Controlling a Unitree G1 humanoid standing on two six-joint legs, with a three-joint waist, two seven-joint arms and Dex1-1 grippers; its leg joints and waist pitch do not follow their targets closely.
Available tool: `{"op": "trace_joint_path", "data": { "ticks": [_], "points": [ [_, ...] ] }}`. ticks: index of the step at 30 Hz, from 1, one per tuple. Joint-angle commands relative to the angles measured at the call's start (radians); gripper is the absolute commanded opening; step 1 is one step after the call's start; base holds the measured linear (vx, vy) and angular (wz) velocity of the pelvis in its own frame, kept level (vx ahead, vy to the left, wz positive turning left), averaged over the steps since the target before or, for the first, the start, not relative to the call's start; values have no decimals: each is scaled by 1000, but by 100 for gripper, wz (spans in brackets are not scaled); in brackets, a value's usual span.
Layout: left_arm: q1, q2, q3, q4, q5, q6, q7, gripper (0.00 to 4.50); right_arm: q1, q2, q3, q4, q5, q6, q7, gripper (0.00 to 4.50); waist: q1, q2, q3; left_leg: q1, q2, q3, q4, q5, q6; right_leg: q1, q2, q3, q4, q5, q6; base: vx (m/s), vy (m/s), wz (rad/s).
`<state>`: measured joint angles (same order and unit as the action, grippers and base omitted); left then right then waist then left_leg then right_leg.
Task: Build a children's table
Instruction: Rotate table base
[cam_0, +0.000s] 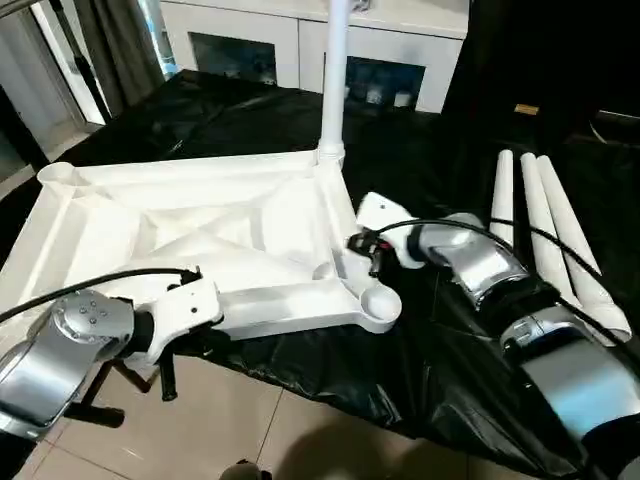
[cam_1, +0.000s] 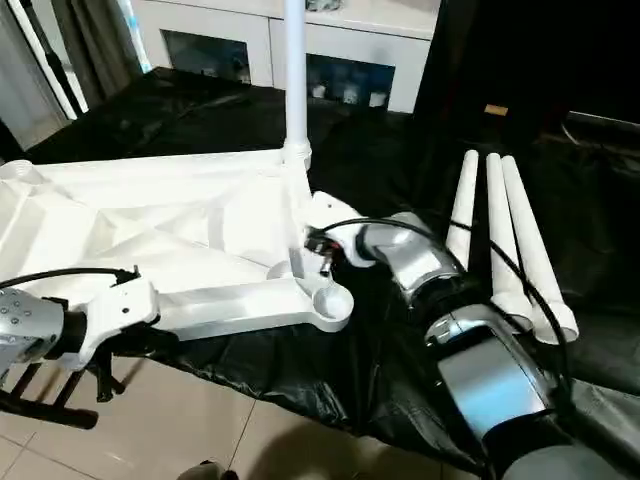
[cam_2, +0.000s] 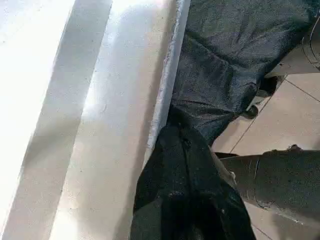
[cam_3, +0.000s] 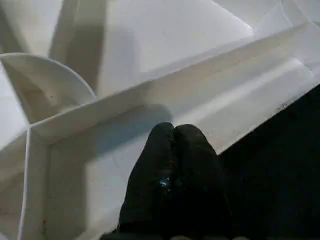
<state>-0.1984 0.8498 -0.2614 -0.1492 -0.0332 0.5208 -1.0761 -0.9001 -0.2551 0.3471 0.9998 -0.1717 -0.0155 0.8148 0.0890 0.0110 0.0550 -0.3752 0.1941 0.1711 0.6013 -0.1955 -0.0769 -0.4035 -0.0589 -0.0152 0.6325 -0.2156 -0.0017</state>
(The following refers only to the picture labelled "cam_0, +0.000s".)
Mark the white cabinet with glass doors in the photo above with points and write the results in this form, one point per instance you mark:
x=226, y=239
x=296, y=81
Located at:
x=280, y=25

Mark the black and white stand pole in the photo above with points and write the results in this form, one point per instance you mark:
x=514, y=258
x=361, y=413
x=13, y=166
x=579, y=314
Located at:
x=75, y=65

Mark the black folding table frame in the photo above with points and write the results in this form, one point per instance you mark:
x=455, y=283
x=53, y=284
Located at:
x=115, y=390

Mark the long black bar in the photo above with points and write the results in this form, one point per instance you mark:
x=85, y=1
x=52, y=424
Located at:
x=620, y=116

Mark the grey speckled ornament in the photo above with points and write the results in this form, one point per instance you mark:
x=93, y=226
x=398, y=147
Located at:
x=362, y=4

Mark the black mat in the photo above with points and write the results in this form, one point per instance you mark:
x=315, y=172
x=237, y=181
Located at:
x=400, y=370

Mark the white cup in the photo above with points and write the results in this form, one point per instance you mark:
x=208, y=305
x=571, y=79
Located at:
x=400, y=100
x=371, y=96

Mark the dark brown rounded object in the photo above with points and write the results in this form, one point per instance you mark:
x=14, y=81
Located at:
x=250, y=471

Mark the white plastic table top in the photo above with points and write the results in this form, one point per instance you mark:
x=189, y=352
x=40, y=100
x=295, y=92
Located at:
x=200, y=210

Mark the white plastic table leg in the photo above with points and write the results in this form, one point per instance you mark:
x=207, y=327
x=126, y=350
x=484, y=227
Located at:
x=502, y=195
x=542, y=230
x=335, y=75
x=575, y=240

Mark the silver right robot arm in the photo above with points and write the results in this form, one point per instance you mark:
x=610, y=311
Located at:
x=500, y=270

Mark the grey curtain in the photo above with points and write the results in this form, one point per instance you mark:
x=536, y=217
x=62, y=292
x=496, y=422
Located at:
x=125, y=50

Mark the small tan tag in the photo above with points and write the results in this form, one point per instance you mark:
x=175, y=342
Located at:
x=527, y=108

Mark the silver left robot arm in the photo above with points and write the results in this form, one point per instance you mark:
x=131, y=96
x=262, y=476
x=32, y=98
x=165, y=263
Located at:
x=65, y=345

